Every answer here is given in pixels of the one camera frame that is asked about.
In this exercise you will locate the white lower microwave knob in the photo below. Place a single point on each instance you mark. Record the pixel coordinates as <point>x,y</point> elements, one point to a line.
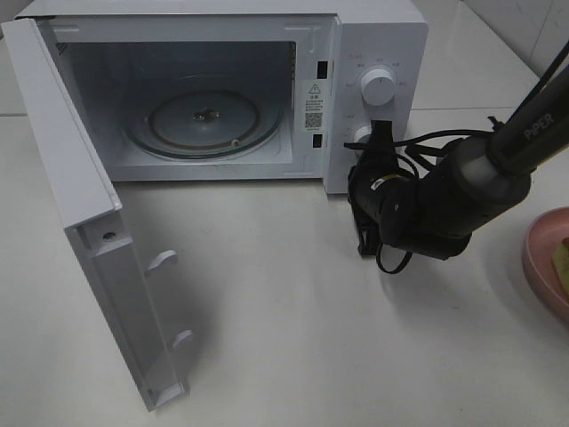
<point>362,135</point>

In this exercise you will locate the white microwave knob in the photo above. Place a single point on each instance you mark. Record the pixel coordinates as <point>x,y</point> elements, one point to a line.
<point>362,135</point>
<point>378,86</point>

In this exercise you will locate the pink round plate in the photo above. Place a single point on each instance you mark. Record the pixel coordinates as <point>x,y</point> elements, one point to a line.
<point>542,238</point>

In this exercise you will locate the white microwave oven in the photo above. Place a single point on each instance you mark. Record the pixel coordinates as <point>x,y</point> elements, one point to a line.
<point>118,56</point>

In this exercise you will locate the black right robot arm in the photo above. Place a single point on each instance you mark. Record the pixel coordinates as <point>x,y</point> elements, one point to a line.
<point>479,177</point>

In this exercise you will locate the white microwave door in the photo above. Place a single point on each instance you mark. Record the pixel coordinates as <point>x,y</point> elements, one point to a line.
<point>91,213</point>

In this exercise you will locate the green lettuce leaf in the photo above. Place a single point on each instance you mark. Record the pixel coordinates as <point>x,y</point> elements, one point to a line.
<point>560,264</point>

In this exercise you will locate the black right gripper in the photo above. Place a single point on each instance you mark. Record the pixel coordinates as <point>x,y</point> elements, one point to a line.
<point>383,198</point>

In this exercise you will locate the white upper microwave knob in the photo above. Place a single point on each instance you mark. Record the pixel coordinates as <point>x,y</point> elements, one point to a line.
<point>378,86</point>

